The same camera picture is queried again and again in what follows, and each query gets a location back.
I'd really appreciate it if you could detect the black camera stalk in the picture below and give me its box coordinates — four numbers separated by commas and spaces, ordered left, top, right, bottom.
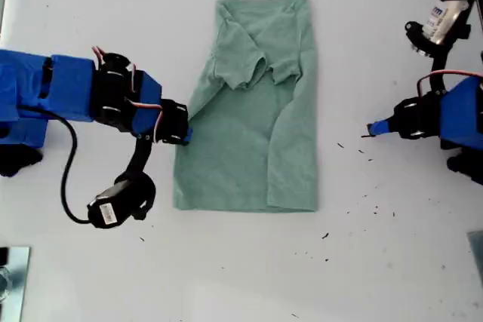
405, 20, 472, 95
112, 135, 158, 221

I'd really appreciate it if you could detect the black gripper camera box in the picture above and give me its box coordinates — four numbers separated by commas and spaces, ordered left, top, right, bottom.
87, 182, 144, 229
422, 0, 475, 46

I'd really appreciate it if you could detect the green t-shirt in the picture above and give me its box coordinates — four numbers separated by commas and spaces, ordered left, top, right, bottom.
172, 0, 320, 213

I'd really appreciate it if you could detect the red white servo wire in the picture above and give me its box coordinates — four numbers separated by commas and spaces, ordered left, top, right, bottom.
91, 45, 165, 142
417, 69, 483, 101

